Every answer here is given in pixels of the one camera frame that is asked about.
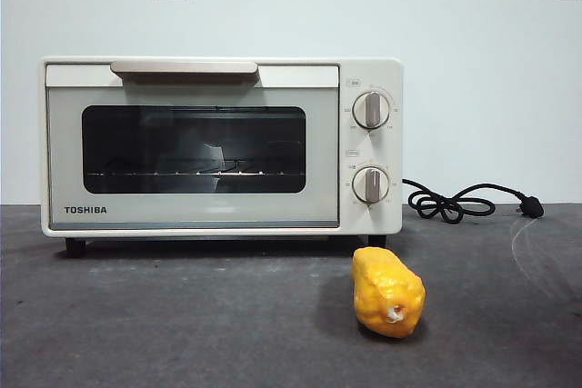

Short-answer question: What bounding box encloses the yellow corn cob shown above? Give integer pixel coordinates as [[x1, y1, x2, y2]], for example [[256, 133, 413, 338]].
[[352, 245, 427, 340]]

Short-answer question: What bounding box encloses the oven glass door with handle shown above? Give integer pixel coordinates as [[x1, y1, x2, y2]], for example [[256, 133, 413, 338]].
[[45, 60, 341, 230]]

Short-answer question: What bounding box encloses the cream oven dial knob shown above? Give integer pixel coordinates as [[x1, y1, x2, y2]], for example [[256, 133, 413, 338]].
[[352, 165, 391, 205], [352, 91, 391, 130]]

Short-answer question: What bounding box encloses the cream Toshiba toaster oven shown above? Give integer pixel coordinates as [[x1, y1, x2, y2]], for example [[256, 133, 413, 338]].
[[39, 56, 404, 258]]

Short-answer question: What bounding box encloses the wire oven rack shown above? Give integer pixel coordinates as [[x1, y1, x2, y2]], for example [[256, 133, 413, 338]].
[[85, 171, 304, 179]]

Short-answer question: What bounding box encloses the black power cable with plug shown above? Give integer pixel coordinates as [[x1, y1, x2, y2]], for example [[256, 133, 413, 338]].
[[402, 178, 546, 220]]

